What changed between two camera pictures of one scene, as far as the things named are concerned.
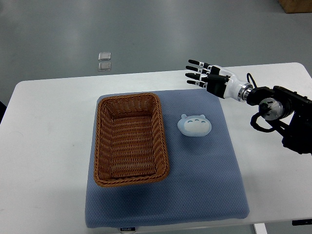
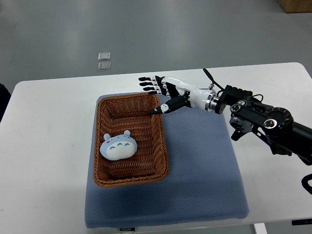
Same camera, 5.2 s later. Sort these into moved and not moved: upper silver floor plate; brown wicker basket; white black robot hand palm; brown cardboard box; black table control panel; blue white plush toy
Moved: white black robot hand palm; blue white plush toy
Not moved: brown cardboard box; black table control panel; brown wicker basket; upper silver floor plate
